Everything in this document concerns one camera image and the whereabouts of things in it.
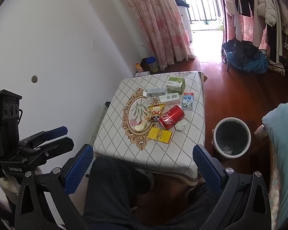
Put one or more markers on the white round waste bin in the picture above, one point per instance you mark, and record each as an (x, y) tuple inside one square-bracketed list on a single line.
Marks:
[(230, 155)]

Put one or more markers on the yellow container with blue lid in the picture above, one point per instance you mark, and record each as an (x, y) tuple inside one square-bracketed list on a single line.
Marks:
[(151, 65)]

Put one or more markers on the white barcode box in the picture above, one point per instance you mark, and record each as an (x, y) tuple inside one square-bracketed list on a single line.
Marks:
[(169, 100)]

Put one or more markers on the person's left leg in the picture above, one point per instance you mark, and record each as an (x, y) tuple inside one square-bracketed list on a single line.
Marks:
[(110, 191)]

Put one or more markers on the person's right leg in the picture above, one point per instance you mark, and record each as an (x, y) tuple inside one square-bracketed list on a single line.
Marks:
[(201, 203)]

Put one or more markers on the balcony railing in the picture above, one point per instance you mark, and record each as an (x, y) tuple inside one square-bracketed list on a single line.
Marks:
[(206, 4)]

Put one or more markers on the green tissue box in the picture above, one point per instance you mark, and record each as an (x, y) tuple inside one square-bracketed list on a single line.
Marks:
[(178, 83)]

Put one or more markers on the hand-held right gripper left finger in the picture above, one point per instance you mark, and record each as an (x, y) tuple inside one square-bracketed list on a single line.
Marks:
[(79, 170)]

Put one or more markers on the white wrapper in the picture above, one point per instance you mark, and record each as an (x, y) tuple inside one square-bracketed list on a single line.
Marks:
[(181, 125)]

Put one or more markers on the pink floral curtain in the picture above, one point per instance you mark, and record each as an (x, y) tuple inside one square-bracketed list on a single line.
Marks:
[(247, 26), (158, 24)]

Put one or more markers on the blue white milk carton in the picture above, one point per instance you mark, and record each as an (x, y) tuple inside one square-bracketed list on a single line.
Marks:
[(188, 100)]

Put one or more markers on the pile of dark blue clothes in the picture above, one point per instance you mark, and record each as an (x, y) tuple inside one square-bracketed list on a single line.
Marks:
[(249, 57)]

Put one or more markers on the white puffer jacket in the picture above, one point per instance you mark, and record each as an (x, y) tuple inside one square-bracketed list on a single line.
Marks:
[(266, 2)]

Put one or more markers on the red soda can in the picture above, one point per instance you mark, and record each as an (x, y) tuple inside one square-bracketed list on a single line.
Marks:
[(170, 118)]

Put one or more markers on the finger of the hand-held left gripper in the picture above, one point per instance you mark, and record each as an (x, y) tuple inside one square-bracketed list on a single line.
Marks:
[(57, 131), (62, 143)]

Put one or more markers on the white power strip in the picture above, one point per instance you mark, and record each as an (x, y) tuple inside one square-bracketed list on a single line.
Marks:
[(101, 116)]

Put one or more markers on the yellow snack packet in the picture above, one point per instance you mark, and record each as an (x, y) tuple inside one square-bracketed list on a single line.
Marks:
[(154, 115)]

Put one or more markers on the patterned quilt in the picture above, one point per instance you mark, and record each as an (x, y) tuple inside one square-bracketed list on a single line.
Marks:
[(274, 191)]

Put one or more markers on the light blue blanket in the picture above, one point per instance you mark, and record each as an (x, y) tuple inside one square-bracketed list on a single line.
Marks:
[(285, 148)]

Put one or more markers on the white appliance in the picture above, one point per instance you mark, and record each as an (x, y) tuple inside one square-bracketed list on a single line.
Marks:
[(183, 19)]

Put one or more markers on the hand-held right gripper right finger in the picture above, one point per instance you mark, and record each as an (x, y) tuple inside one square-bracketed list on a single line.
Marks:
[(206, 170)]

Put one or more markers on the pale apple slice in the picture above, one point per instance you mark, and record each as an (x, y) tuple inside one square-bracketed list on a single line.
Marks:
[(140, 126)]

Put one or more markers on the patterned white tablecloth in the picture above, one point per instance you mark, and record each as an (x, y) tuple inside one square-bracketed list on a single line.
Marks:
[(182, 143)]

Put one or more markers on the person's leg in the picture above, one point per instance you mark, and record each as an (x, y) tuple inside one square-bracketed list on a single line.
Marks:
[(110, 191), (201, 203)]

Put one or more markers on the orange capped bottle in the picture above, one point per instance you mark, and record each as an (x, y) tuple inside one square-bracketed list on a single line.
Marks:
[(138, 68)]

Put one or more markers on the small grey box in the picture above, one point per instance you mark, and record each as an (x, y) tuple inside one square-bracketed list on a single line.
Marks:
[(156, 91)]

